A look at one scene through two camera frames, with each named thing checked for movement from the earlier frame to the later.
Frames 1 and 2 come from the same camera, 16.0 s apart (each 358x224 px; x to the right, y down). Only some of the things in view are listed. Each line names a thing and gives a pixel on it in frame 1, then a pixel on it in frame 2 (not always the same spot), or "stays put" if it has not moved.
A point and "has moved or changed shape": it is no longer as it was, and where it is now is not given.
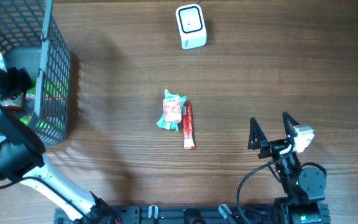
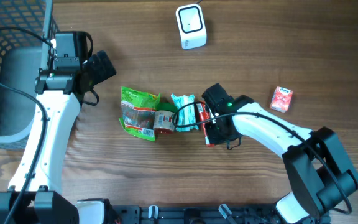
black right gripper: (274, 147) to (210, 116)
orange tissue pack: (172, 110) to (281, 99)
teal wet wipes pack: (173, 125) to (187, 115)
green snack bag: (55, 106) has moved or changed shape
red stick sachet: (188, 127) to (205, 113)
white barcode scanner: (191, 25) stays put
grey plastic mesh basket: (27, 32) stays put
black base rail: (237, 214) stays put
